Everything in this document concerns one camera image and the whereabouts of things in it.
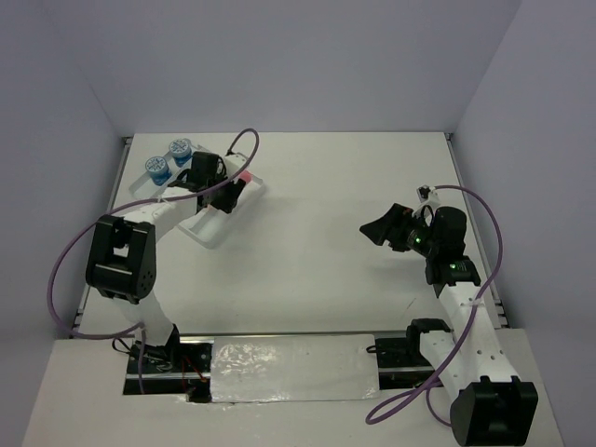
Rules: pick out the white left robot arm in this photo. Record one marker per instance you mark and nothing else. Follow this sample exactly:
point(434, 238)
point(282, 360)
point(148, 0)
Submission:
point(122, 259)

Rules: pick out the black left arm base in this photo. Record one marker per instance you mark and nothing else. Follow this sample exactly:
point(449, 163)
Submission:
point(176, 368)

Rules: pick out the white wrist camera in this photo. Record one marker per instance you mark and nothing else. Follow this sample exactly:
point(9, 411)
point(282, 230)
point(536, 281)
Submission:
point(429, 202)
point(234, 165)

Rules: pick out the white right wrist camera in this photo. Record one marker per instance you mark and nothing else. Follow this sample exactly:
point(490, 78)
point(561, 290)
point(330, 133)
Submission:
point(429, 202)

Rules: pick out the silver foil cover plate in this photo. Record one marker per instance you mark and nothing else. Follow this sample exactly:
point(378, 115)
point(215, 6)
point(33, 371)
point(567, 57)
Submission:
point(293, 368)

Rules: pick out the blue slime jar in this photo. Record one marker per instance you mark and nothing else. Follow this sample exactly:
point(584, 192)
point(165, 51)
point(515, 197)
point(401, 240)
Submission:
point(181, 151)
point(157, 168)

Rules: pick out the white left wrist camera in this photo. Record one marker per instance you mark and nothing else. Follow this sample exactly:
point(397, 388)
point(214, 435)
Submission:
point(234, 165)

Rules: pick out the pink capped bottle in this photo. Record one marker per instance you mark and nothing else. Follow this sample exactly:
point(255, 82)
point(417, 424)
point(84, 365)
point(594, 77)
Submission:
point(245, 177)

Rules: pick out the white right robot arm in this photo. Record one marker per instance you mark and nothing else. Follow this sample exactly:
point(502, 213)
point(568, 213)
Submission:
point(490, 404)

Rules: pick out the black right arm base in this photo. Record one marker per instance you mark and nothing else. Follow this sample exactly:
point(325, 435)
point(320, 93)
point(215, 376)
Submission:
point(398, 366)

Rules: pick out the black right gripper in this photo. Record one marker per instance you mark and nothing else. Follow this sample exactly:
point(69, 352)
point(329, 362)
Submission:
point(393, 226)

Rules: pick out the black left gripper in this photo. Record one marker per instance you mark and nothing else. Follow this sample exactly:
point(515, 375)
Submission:
point(232, 192)

